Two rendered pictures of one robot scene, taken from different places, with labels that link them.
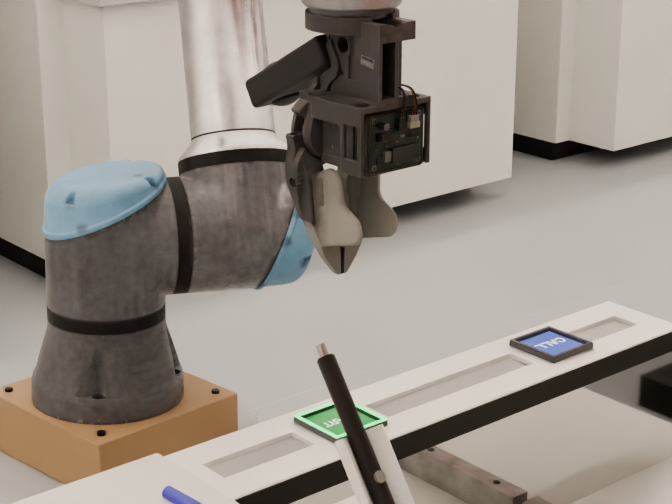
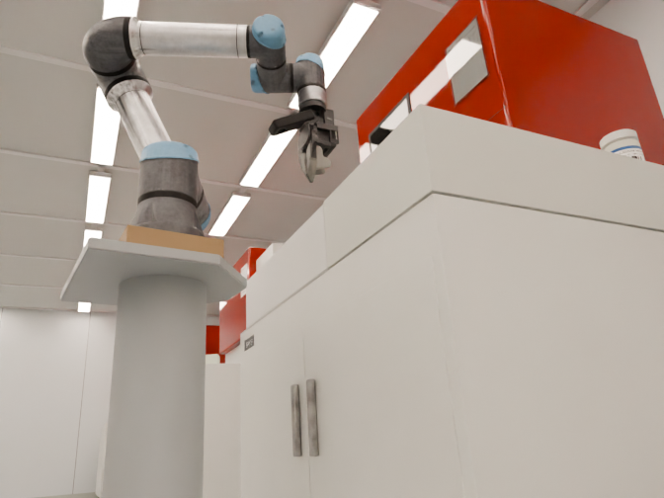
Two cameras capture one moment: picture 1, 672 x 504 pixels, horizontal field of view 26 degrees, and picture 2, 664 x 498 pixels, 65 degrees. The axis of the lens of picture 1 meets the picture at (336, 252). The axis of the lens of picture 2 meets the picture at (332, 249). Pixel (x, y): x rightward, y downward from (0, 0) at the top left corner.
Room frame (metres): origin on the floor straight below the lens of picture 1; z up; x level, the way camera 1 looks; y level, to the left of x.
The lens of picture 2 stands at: (0.80, 1.09, 0.50)
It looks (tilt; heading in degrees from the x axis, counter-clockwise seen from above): 21 degrees up; 284
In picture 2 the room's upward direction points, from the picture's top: 4 degrees counter-clockwise
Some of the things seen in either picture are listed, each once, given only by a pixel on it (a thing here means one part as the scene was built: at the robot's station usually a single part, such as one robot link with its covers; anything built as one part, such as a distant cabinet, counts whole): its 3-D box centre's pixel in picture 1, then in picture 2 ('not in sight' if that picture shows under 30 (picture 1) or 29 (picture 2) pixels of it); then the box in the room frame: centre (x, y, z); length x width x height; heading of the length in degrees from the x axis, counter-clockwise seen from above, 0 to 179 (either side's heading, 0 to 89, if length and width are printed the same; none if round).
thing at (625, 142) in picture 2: not in sight; (622, 157); (0.43, 0.00, 1.01); 0.07 x 0.07 x 0.10
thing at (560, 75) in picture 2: not in sight; (497, 147); (0.58, -0.78, 1.52); 0.81 x 0.75 x 0.60; 130
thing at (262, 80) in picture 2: not in sight; (272, 73); (1.18, 0.04, 1.40); 0.11 x 0.11 x 0.08; 18
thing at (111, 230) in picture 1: (112, 235); (169, 177); (1.35, 0.22, 1.05); 0.13 x 0.12 x 0.14; 108
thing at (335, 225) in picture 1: (339, 226); (319, 163); (1.08, 0.00, 1.14); 0.06 x 0.03 x 0.09; 40
